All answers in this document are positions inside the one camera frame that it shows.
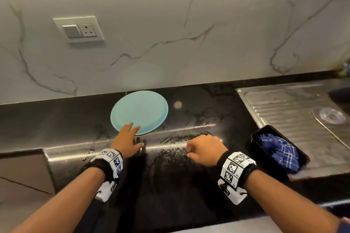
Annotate person's left hand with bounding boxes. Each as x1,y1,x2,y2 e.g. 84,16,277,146
110,122,145,159

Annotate person's right hand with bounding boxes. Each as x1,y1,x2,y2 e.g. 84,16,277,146
185,134,229,167

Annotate teal plate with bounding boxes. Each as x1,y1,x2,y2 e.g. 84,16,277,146
110,90,170,136

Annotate blue striped cloth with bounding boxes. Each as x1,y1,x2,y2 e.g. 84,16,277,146
258,133,301,174

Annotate person's right forearm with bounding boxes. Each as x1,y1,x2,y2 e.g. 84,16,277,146
243,170,342,233

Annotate person's left forearm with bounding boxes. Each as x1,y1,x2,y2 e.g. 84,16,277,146
11,167,106,233

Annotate left wrist marker band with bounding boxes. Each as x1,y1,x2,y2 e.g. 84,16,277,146
82,148,124,183

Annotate wrist marker band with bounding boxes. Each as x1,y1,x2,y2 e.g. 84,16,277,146
216,150,258,189
82,148,124,183

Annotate right wrist marker band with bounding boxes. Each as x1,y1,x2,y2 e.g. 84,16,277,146
216,150,258,189

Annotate black plastic tray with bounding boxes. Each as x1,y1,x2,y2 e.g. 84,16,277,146
249,125,311,175

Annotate steel sink drainboard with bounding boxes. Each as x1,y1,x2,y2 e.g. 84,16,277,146
236,77,350,182

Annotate brown lower drawer unit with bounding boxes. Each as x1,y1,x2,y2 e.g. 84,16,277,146
0,151,57,233

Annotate thin grey stick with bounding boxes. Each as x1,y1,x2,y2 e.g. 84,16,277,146
312,109,350,151

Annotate clear plastic lid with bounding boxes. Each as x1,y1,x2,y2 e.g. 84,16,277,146
319,107,347,125

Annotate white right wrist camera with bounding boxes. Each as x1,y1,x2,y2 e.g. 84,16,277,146
217,178,248,206

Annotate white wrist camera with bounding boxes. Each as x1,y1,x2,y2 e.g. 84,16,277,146
217,178,248,206
94,178,119,204

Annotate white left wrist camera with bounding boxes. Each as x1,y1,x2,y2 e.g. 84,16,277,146
94,178,119,204

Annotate white wall socket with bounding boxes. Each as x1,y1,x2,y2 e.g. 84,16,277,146
52,15,106,44

